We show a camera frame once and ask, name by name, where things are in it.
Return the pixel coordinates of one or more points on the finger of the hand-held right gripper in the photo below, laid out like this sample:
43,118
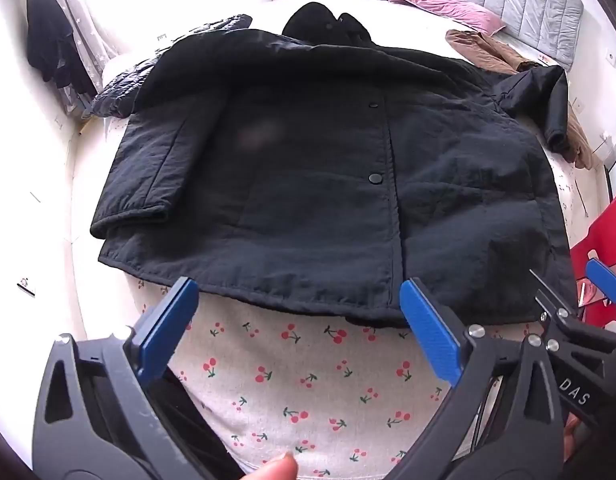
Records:
547,300
607,280

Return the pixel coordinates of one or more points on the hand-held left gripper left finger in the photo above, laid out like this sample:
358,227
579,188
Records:
170,320

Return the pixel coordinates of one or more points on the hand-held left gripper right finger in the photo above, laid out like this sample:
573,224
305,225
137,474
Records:
430,330

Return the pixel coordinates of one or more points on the black padded jacket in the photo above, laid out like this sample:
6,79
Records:
288,160

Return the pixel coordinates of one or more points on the hanging dark clothes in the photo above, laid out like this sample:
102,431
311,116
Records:
48,35

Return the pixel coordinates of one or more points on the person's right hand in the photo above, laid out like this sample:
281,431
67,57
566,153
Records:
571,440

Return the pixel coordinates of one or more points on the person's left hand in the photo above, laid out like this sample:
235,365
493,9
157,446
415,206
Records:
278,469

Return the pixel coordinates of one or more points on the red bag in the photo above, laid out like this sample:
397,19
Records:
612,225

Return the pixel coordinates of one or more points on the cherry print sheet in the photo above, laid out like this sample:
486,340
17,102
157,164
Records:
313,375

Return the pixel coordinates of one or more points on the black quilted jacket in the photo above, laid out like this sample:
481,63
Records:
123,85

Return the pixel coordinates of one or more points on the brown coat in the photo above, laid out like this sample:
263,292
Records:
482,50

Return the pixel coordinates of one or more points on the white bed sheet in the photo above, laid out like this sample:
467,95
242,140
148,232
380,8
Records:
412,35

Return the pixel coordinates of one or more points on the large pink pillow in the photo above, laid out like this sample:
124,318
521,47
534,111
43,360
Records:
437,5

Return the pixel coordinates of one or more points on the white wall socket with plug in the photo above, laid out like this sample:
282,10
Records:
605,137

